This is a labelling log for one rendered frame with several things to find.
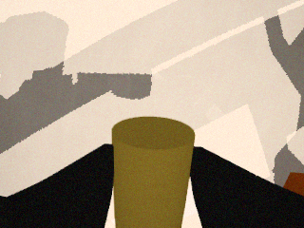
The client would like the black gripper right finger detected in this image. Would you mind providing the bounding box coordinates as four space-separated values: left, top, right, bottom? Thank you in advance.
190 145 304 228

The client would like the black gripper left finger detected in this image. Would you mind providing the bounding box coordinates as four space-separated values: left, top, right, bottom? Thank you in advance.
0 143 114 228

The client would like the yellow cylinder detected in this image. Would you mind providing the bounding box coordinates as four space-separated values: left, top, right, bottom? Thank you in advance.
111 117 195 228

